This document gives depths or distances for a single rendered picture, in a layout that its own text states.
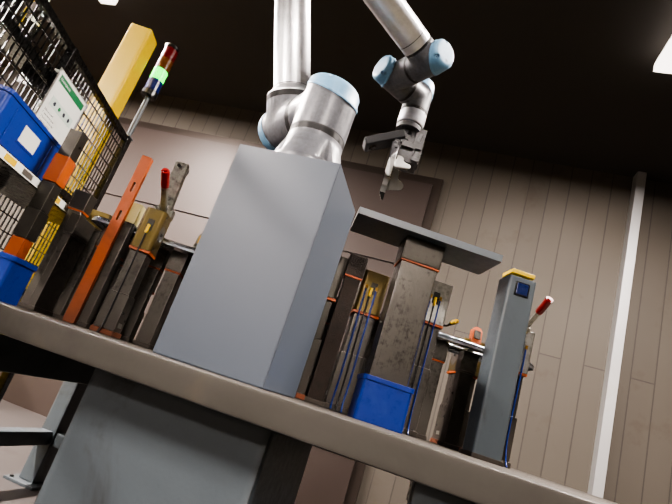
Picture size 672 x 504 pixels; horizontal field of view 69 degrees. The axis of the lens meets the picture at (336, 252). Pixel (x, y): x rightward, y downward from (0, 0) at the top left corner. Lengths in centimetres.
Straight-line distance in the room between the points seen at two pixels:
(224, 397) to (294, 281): 24
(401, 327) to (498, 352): 24
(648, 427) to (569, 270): 107
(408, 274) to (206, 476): 67
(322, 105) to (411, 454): 67
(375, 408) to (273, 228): 42
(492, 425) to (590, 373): 246
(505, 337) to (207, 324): 72
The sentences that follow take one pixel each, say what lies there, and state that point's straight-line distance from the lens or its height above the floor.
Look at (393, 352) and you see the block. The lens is 115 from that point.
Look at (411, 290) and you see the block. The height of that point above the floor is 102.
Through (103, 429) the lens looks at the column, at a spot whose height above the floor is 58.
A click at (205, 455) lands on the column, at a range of 75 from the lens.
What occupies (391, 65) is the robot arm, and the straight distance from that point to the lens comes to 138.
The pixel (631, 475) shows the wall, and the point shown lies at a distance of 367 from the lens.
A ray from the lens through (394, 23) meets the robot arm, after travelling 127.
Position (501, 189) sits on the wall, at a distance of 394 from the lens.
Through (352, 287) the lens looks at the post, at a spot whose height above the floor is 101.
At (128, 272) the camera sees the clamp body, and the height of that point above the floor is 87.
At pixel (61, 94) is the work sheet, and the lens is 196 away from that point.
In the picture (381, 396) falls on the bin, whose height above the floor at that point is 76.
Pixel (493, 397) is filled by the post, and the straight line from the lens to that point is 123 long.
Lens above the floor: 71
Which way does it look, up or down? 17 degrees up
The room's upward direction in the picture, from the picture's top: 18 degrees clockwise
